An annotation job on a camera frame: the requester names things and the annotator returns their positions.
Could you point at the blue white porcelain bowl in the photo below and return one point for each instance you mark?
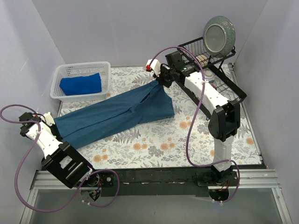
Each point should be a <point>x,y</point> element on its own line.
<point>209,76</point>

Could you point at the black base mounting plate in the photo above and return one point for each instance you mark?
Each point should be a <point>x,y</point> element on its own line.
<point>182,181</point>

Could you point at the white plastic basket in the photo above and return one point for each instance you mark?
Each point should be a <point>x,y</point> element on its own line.
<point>81,69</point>

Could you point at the teal blue t shirt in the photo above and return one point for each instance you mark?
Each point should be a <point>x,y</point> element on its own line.
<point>144,104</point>

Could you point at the cream ceramic cup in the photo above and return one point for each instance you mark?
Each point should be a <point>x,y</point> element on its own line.
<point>203,60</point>

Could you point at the black wire dish rack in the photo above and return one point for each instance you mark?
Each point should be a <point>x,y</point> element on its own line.
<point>185,65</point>

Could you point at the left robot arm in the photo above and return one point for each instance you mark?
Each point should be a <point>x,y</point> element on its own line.
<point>60,158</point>

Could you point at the bright blue t shirt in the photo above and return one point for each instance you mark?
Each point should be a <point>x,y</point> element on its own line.
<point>81,85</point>

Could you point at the aluminium frame rail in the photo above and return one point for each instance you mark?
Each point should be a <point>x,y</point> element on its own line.
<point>249,178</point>

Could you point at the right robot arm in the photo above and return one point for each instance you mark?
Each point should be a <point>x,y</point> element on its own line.
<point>224,118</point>

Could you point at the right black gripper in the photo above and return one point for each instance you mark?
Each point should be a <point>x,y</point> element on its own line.
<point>164,78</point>

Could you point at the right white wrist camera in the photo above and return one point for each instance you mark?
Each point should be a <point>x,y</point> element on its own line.
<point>153,65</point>

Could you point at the grey green plate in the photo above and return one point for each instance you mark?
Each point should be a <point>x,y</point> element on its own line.
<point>219,36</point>

